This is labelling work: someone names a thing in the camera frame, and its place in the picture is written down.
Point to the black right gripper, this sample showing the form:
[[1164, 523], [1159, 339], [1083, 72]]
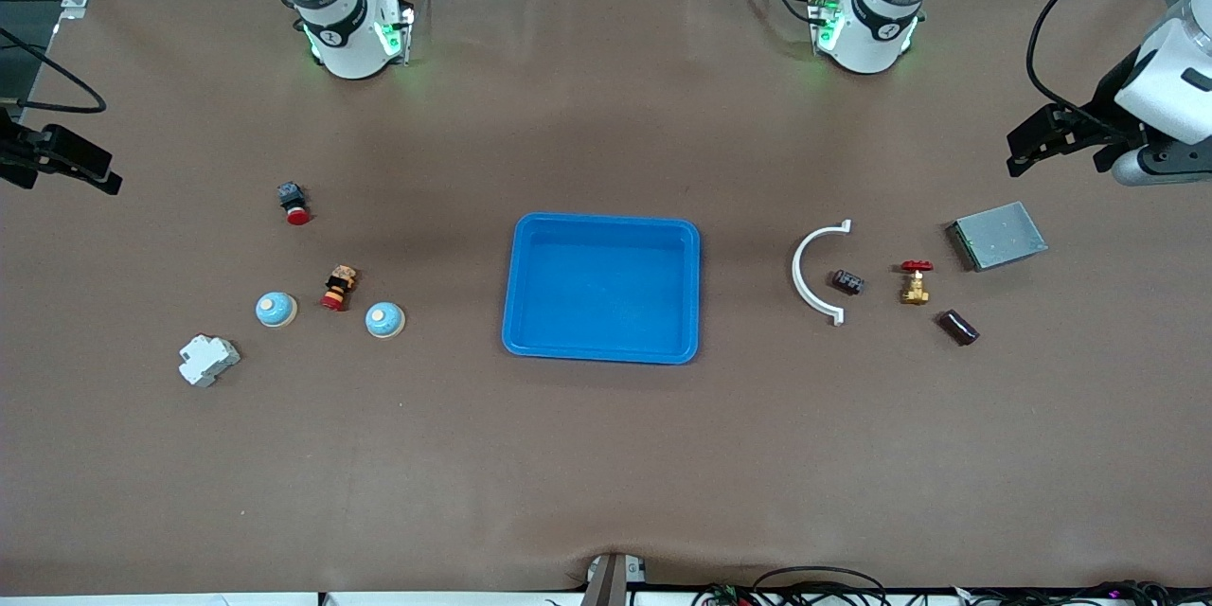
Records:
[[21, 154]]

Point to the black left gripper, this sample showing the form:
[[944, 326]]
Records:
[[1104, 106]]

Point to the large dark electrolytic capacitor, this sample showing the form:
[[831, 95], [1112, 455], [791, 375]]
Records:
[[958, 328]]

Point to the blue desk bell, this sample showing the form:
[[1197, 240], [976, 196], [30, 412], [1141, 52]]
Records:
[[276, 310], [385, 320]]

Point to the small black connector block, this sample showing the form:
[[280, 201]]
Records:
[[847, 282]]

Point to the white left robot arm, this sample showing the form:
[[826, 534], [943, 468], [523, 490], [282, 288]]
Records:
[[871, 43]]

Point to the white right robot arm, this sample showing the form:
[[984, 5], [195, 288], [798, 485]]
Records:
[[350, 47]]

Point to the blue plastic tray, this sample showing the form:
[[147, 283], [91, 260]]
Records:
[[606, 289]]

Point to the grey metal box module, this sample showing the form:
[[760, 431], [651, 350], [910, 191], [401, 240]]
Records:
[[999, 237]]

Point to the white circuit breaker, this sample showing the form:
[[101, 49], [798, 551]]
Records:
[[208, 360]]

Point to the white curved pipe clamp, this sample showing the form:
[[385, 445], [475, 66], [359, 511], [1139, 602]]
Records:
[[798, 279]]

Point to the brown table mat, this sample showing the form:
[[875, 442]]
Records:
[[606, 454]]

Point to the red button black switch body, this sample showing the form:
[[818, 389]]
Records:
[[295, 213]]

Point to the red button yellow collar switch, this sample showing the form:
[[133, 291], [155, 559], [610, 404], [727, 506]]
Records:
[[338, 289]]

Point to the grey metal bracket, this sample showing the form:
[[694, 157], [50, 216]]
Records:
[[611, 582]]

